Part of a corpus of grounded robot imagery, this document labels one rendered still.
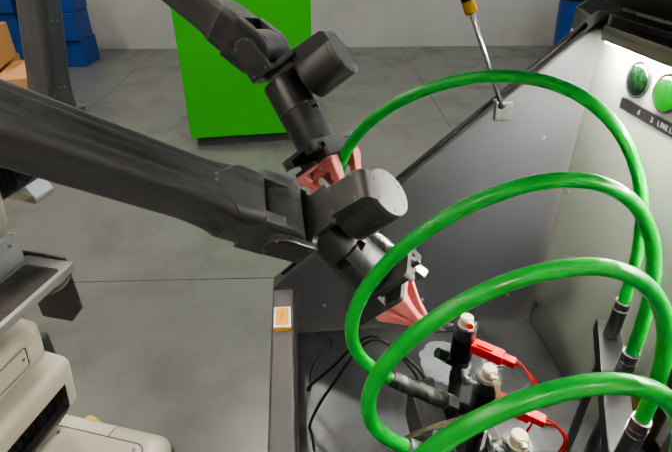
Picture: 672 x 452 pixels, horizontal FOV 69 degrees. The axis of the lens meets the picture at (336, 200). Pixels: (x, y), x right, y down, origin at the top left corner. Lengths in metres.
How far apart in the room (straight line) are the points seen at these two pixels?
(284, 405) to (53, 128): 0.53
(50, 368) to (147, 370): 1.07
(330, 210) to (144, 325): 1.96
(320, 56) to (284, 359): 0.48
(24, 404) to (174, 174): 0.77
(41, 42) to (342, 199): 0.60
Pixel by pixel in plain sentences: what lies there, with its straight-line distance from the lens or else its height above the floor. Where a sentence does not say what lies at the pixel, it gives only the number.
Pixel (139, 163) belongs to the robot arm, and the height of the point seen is 1.41.
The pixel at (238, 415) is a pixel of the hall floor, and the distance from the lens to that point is 1.99.
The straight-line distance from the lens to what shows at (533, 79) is 0.57.
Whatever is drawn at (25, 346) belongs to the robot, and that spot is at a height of 0.87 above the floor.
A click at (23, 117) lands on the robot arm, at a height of 1.46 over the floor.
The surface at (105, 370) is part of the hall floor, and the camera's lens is 2.28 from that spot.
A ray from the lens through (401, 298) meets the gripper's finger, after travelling 0.57.
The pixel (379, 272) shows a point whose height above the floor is 1.30.
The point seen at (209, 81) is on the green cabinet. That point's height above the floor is 0.52.
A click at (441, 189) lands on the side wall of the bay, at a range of 0.90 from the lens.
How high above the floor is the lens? 1.58
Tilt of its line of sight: 30 degrees down
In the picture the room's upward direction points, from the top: straight up
